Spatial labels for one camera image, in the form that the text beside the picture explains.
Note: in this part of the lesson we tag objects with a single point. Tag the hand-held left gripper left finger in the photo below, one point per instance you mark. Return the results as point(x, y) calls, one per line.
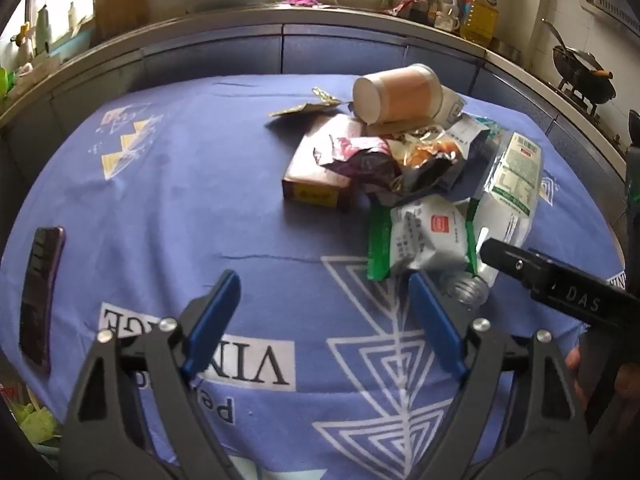
point(220, 310)

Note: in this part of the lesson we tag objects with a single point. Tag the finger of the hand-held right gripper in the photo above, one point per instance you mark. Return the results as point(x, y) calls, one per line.
point(550, 277)

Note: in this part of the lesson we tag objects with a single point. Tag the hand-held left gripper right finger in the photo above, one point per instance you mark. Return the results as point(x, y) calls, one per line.
point(432, 315)

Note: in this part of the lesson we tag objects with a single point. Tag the green and white packet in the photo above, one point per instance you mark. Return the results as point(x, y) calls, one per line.
point(425, 240)

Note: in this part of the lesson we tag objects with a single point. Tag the clear bottle with green label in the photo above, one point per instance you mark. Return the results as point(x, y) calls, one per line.
point(515, 185)

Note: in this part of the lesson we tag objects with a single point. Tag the yellow foil wrapper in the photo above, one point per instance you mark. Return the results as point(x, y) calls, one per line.
point(305, 107)

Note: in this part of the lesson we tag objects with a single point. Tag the person's right hand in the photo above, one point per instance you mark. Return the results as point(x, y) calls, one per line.
point(574, 367)

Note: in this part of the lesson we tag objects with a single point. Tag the printed blue tablecloth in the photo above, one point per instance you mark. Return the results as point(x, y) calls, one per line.
point(200, 220)

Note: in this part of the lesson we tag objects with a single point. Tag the dark foil wrapper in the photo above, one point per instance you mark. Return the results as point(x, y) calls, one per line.
point(440, 170)

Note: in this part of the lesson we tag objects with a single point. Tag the orange snack wrapper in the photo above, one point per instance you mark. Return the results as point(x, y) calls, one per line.
point(425, 150)

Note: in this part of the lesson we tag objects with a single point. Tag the brown cardboard box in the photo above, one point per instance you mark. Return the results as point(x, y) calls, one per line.
point(310, 170)

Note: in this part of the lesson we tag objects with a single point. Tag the black pot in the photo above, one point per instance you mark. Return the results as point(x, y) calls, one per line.
point(635, 130)

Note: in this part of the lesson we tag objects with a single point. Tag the purple snack wrapper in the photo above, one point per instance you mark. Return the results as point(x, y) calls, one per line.
point(360, 157)

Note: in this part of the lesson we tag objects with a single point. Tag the dark smartphone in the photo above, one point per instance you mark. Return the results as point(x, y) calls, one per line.
point(40, 295)

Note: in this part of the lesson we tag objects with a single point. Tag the gas stove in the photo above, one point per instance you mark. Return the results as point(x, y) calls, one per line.
point(582, 95)

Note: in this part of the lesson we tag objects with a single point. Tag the white printed cup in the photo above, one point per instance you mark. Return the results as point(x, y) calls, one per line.
point(452, 105)

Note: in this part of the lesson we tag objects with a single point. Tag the black wok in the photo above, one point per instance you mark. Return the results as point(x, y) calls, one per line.
point(582, 67)

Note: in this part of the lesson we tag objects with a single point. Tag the green plastic bag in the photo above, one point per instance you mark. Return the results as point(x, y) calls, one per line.
point(35, 417)

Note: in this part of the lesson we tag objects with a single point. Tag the brown paper cup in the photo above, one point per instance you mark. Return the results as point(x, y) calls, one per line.
point(400, 92)

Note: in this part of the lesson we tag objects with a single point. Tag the yellow cooking oil bottle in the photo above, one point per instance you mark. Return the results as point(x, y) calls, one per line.
point(479, 15)

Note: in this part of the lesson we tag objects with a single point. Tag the white plastic jug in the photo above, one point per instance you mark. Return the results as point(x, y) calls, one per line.
point(446, 7)

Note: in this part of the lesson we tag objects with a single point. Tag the wooden cutting board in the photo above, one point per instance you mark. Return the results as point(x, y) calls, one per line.
point(120, 5)

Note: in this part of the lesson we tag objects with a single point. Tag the white plastic bottle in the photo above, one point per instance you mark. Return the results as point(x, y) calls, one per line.
point(44, 30)

